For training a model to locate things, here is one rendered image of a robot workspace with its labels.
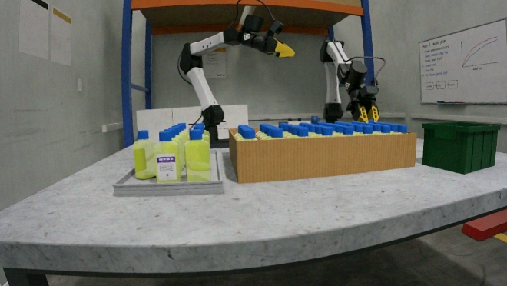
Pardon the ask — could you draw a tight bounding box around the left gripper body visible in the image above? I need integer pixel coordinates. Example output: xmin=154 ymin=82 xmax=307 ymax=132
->
xmin=346 ymin=89 xmax=379 ymax=121

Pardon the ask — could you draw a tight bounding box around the green crate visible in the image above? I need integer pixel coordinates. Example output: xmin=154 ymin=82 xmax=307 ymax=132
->
xmin=422 ymin=122 xmax=501 ymax=175

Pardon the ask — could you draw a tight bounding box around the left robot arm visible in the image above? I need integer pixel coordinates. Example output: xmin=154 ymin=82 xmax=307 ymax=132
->
xmin=320 ymin=40 xmax=379 ymax=124

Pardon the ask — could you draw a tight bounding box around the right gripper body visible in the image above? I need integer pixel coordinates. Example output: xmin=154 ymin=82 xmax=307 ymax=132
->
xmin=253 ymin=35 xmax=283 ymax=55

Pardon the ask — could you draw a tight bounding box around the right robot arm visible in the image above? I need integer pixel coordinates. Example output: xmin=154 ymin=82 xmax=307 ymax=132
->
xmin=180 ymin=15 xmax=285 ymax=144

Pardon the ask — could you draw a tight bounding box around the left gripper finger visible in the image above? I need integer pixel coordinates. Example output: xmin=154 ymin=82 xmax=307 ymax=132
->
xmin=367 ymin=107 xmax=379 ymax=122
xmin=358 ymin=107 xmax=368 ymax=123

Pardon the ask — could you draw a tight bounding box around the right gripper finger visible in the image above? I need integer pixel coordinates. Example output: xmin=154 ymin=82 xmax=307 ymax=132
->
xmin=279 ymin=43 xmax=295 ymax=58
xmin=269 ymin=42 xmax=287 ymax=53

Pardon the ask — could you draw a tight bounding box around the brown cardboard carton with grid dividers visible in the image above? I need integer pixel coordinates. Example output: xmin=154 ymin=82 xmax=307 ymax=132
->
xmin=228 ymin=128 xmax=417 ymax=184

